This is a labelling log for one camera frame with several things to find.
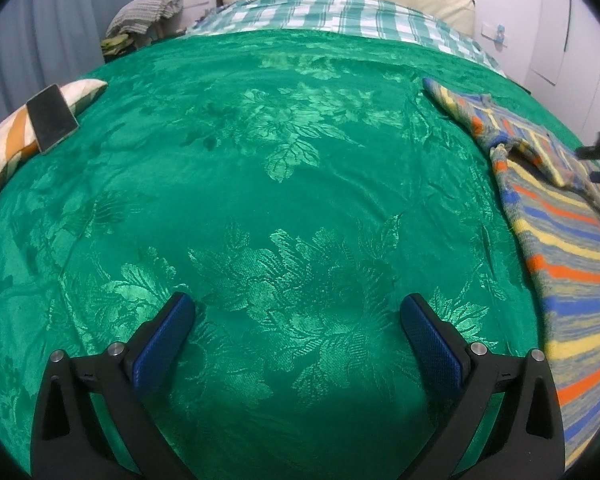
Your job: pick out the striped knit sweater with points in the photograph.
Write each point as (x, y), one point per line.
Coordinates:
(565, 220)

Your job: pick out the pile of clothes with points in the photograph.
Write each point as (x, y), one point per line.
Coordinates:
(142, 12)

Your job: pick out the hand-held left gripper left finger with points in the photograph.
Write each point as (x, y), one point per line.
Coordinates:
(162, 345)

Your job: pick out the black phone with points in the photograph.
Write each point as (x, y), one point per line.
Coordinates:
(52, 117)

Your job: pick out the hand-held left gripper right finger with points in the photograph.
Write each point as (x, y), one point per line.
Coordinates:
(432, 342)

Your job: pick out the patterned cream pillow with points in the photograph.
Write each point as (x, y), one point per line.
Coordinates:
(15, 130)

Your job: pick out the grey-blue curtain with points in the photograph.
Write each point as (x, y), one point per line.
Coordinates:
(55, 20)

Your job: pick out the green floral bedspread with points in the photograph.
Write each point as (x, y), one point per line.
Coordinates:
(280, 185)

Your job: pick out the white wardrobe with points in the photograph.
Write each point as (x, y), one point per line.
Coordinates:
(575, 45)

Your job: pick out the green checkered pillow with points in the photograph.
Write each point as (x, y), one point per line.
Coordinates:
(350, 12)

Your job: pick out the wall socket with blue plug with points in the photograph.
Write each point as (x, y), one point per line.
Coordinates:
(497, 35)

